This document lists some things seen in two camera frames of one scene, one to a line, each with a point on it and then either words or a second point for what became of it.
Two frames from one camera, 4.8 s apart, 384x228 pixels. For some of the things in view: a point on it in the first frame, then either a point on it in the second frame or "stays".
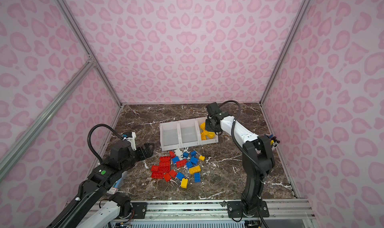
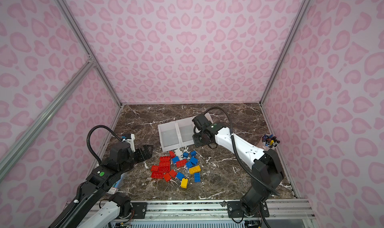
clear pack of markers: x=117 y=184 stays
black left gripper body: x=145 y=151 stays
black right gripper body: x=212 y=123 -> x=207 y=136
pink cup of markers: x=273 y=141 stays
